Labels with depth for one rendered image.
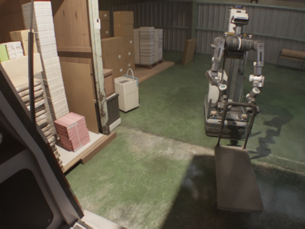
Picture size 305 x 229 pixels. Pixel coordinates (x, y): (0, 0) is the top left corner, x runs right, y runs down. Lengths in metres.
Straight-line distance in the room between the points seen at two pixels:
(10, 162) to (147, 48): 5.39
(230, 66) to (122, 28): 3.39
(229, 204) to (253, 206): 0.21
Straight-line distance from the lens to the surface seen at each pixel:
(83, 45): 2.47
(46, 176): 0.83
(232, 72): 2.79
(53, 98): 2.48
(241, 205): 1.75
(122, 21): 5.36
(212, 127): 2.69
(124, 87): 3.10
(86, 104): 2.55
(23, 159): 0.78
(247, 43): 2.44
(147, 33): 5.79
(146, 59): 5.91
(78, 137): 2.38
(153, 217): 1.79
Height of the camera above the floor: 1.52
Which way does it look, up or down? 28 degrees down
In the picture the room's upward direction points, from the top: straight up
